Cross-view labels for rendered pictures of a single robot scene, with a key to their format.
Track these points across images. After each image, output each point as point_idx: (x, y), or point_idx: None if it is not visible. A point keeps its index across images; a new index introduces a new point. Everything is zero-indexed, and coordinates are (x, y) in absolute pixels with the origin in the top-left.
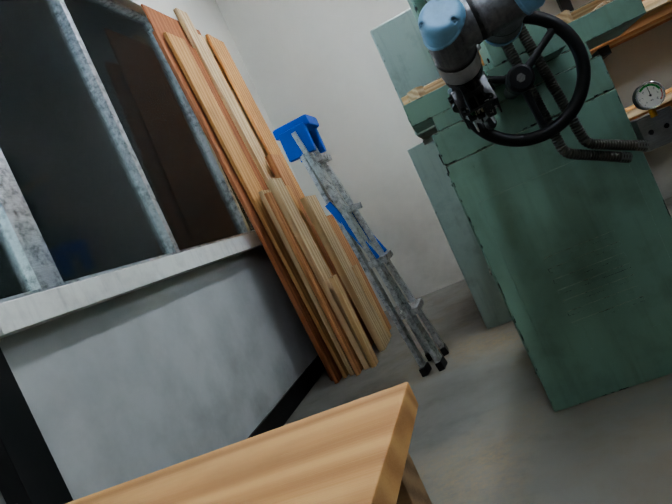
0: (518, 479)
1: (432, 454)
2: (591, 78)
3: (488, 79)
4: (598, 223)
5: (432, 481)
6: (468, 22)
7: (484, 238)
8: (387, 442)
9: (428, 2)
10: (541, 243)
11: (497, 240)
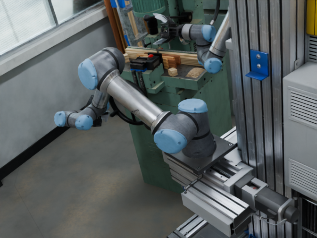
0: (107, 201)
1: (106, 171)
2: (174, 99)
3: None
4: None
5: (95, 183)
6: (66, 124)
7: (130, 125)
8: None
9: (57, 113)
10: (148, 138)
11: (134, 129)
